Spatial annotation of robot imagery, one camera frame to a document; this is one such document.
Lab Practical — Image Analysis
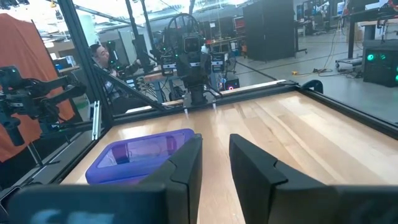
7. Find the silver aluminium bracket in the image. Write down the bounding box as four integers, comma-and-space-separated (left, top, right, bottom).
91, 100, 102, 141

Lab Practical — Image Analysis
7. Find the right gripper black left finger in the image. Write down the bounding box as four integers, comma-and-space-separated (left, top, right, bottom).
141, 133, 203, 224

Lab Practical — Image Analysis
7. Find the yellow plug with floor cables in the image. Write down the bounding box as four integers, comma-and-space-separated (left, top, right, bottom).
291, 67, 343, 78

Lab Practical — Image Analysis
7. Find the black frame clamp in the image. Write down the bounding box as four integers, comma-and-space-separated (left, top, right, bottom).
300, 79, 324, 95

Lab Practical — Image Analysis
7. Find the orange cloth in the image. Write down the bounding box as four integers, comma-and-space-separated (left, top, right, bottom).
0, 12, 76, 163

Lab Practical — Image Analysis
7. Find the person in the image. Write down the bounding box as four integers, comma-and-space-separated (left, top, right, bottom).
89, 42, 150, 116

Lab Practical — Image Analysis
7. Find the small black box red light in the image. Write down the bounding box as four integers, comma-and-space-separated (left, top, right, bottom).
223, 77, 241, 91

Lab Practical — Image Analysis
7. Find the tall black cabinet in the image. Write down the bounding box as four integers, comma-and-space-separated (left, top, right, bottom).
242, 0, 296, 62

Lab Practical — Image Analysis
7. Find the purple plastic supply box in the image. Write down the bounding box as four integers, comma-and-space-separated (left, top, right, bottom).
85, 128, 196, 187

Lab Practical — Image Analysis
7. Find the black computer with green lights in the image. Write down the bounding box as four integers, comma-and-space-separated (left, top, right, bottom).
362, 39, 398, 88

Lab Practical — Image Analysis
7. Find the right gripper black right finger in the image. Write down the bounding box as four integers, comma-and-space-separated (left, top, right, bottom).
229, 133, 340, 224

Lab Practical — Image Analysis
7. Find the black background desk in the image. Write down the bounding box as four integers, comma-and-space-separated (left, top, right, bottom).
346, 6, 398, 60

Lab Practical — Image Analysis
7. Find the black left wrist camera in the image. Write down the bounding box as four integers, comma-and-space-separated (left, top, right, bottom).
182, 33, 201, 54

